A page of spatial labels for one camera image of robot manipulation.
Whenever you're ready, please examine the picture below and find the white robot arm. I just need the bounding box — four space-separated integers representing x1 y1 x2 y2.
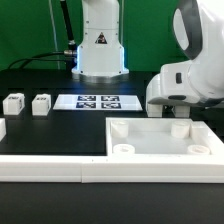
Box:
72 0 224 117

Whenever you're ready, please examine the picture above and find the white square table top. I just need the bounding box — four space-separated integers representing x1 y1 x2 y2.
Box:
106 118 224 156

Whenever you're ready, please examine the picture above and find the white sheet with AprilTags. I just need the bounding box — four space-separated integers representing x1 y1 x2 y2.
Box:
53 94 142 111

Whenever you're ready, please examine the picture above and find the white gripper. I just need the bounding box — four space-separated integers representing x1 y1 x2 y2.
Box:
146 63 199 118

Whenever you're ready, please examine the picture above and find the black cable to robot base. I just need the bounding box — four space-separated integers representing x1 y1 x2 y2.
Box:
7 49 78 70

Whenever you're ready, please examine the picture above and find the white U-shaped obstacle fence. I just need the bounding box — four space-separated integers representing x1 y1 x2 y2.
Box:
0 148 224 183

